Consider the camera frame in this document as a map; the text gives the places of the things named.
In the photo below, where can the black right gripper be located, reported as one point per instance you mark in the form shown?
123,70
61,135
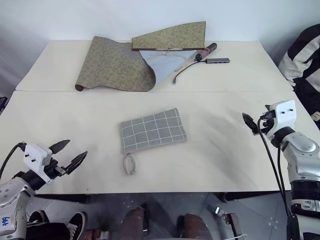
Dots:
267,122

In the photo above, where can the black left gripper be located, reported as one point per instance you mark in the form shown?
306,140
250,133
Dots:
55,170

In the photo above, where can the grey checked fabric pouch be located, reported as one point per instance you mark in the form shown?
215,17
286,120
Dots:
152,130

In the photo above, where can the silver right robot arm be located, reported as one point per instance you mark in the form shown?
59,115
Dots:
300,155

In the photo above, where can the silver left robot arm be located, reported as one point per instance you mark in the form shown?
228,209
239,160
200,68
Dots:
10,192

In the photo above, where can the black white sneaker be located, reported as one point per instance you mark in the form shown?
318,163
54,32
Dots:
75,225
37,217

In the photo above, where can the dark object at table side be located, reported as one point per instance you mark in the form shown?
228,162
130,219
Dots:
2,105

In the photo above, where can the black and white jacket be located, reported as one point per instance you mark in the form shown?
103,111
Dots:
303,60

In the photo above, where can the brown rounded shape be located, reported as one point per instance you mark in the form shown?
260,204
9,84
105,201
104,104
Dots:
132,223
193,226

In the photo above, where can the metal clamp under table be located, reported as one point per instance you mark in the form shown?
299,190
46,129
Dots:
225,215

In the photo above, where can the brocade hanging scroll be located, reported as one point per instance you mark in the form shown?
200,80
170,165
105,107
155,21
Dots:
115,67

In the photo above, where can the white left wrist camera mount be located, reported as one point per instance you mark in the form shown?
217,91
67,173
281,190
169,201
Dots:
35,155

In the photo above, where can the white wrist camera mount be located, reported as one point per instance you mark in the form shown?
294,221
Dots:
285,117
35,155

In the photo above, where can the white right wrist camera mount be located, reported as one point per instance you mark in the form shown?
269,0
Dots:
285,117

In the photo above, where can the black table frame bar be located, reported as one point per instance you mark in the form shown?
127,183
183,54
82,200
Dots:
250,196

